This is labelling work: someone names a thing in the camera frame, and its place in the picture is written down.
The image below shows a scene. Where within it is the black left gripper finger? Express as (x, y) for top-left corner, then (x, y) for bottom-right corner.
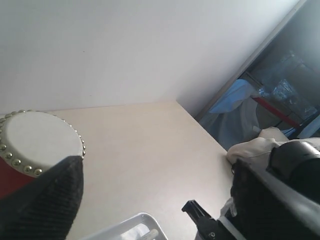
(0, 156), (84, 240)

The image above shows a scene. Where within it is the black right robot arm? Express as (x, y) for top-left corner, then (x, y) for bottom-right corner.
(231, 141), (320, 240)

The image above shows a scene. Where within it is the small red drum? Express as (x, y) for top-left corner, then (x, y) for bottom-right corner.
(0, 110), (86, 198)

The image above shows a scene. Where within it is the white rectangular plastic tray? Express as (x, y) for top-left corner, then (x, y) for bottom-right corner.
(82, 212), (168, 240)

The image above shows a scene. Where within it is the white cloth bundle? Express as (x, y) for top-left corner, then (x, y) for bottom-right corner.
(225, 126), (291, 165)

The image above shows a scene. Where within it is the blue plastic bag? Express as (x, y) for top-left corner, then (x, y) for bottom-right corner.
(208, 79), (258, 114)

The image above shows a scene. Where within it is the red metal bar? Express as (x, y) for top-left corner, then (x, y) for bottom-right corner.
(252, 97), (300, 128)

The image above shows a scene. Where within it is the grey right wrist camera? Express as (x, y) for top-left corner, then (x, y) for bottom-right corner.
(181, 200), (236, 240)

